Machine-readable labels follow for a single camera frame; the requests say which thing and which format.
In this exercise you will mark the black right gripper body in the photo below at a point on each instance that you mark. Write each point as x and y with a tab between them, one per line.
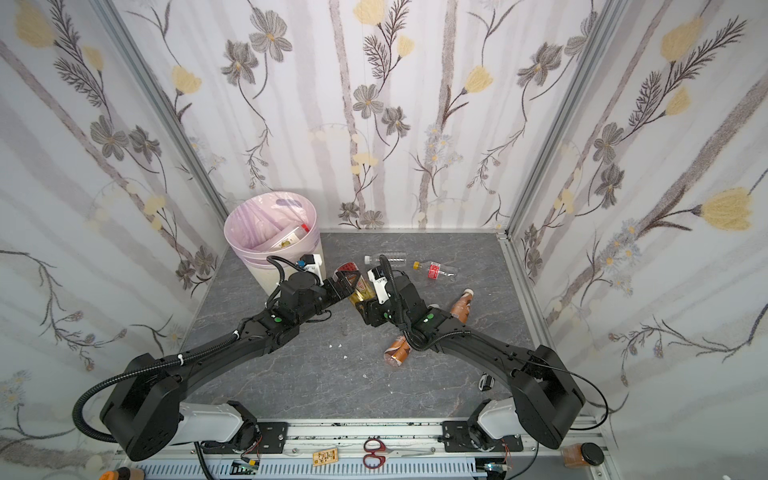
374	309

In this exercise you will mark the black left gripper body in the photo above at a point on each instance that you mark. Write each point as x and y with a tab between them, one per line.
336	287

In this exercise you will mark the yellow red label bottle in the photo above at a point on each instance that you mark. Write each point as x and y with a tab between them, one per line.
366	290

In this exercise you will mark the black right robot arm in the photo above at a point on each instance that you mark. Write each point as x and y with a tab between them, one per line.
544	399

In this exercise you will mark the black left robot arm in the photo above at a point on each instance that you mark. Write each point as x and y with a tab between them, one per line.
147	408

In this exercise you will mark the cream waste bin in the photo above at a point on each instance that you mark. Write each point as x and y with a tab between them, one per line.
288	264

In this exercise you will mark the brown coffee drink bottle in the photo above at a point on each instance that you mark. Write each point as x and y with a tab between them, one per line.
397	353

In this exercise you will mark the small brown tea bottle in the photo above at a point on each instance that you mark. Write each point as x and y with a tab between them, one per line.
462	307

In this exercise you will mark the small yellow tag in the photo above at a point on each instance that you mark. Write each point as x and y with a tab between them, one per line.
325	457

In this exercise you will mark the amber jar black lid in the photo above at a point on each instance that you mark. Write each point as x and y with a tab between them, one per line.
583	455

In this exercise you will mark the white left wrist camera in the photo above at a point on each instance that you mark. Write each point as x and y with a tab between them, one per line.
313	263

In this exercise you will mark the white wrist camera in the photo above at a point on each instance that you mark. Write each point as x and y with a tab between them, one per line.
379	281
313	263

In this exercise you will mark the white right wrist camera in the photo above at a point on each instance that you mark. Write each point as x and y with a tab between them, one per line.
379	281

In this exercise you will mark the red handled scissors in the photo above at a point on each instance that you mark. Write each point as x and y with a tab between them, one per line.
376	453

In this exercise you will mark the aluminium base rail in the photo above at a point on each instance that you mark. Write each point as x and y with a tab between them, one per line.
286	447

